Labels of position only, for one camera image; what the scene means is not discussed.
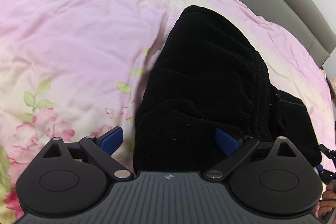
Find person's right hand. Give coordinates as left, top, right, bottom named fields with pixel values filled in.
left=322, top=183, right=336, bottom=216

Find pink floral blanket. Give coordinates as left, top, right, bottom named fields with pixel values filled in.
left=0, top=0, right=336, bottom=222

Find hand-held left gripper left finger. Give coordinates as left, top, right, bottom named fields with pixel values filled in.
left=39, top=126, right=133, bottom=181

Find black pants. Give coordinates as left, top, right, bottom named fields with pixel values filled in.
left=133, top=5, right=323, bottom=173

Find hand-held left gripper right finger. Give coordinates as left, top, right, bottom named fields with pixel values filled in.
left=204, top=128, right=299, bottom=182

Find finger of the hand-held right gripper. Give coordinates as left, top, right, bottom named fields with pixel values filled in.
left=316, top=164, right=336, bottom=185
left=319, top=144, right=336, bottom=161

